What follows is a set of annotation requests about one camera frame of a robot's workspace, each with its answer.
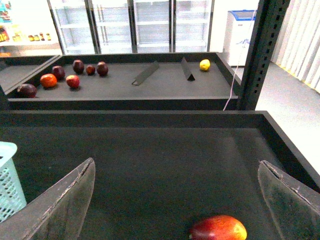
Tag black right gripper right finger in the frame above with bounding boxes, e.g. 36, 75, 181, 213
257, 160, 320, 240

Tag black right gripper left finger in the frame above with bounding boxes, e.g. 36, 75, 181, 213
0, 158, 96, 240

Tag light blue plastic basket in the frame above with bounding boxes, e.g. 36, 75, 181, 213
0, 141, 27, 223

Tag red apple on shelf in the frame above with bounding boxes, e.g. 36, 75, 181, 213
65, 75, 80, 89

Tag red yellow mango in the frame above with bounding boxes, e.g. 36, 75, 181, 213
189, 215, 248, 240

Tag black lower display tray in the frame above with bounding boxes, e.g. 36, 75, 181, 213
0, 111, 320, 240

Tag black display tray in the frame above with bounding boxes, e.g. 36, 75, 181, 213
0, 111, 320, 240
0, 52, 239, 110

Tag dark red plum front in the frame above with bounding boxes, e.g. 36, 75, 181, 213
16, 83, 37, 98

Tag dark red plum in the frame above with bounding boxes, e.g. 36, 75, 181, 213
16, 83, 37, 98
51, 65, 66, 81
96, 61, 109, 77
72, 59, 85, 75

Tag orange red fruit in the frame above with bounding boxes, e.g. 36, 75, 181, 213
40, 73, 58, 88

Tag dark red plum left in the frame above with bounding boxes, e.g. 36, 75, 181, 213
51, 65, 66, 81

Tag small dark red fruit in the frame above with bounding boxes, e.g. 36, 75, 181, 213
86, 64, 96, 76

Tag dark red plum back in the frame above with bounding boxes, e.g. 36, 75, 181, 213
72, 59, 85, 75

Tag dark red plum right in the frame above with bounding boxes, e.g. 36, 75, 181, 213
96, 61, 109, 77

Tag yellow lemon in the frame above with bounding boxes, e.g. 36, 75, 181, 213
199, 59, 211, 72

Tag black upper display tray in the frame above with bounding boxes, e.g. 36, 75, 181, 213
0, 52, 239, 110

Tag black triangular divider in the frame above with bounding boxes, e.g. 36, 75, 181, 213
180, 57, 195, 82

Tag black flat divider strip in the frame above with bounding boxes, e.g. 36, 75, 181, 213
131, 60, 160, 86

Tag shelf with jars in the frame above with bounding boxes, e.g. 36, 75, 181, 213
0, 0, 62, 58

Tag glass door refrigerator row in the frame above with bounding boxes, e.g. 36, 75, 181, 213
47, 0, 214, 55

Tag white blue chest freezer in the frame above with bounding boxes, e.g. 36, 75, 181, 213
223, 9, 257, 67

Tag white hanging cable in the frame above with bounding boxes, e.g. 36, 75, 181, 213
222, 9, 258, 111

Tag black perforated metal post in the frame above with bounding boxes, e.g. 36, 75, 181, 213
237, 0, 290, 111

